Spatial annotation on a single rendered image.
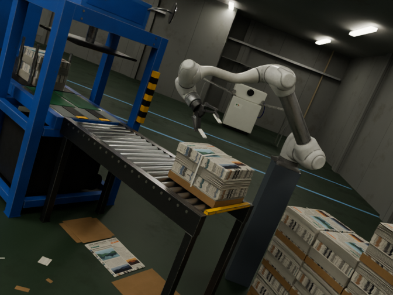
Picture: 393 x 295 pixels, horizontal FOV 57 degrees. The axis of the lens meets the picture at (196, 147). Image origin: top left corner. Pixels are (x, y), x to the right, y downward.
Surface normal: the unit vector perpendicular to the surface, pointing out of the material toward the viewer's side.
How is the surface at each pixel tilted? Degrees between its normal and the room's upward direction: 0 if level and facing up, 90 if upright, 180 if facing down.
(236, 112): 90
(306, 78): 90
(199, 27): 90
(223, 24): 90
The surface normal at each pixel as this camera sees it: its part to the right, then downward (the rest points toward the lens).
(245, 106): -0.07, 0.23
